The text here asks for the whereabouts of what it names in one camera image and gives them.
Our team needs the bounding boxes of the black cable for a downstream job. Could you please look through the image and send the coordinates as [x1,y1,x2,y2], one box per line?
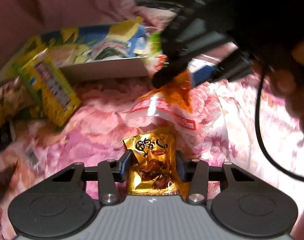
[254,55,304,183]

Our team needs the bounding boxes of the dark seaweed snack packet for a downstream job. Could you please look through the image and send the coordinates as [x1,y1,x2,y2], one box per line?
[0,162,19,202]

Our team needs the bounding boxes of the yellow snack packet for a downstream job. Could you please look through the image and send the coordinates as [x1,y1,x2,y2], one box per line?
[12,49,81,127]

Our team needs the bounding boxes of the pink floral bedspread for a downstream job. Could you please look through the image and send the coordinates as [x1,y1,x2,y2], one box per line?
[0,75,304,239]

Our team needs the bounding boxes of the pink curtain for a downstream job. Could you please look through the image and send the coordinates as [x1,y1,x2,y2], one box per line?
[0,0,178,66]

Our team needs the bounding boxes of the person's right hand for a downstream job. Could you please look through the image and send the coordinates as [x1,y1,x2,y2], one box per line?
[249,38,304,137]

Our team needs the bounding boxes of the gold snack packet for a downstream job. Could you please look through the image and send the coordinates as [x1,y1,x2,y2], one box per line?
[123,127,189,198]

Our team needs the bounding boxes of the colourful cardboard tray box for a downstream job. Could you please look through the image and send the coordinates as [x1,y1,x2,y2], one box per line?
[0,16,173,84]

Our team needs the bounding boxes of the clear nut snack bag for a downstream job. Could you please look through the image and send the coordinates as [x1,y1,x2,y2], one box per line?
[0,77,42,127]

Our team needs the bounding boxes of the orange white snack bag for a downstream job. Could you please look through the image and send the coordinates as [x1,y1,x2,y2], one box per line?
[129,70,196,131]

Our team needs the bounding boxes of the dark blue snack bar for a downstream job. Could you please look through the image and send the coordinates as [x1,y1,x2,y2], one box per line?
[0,121,16,152]

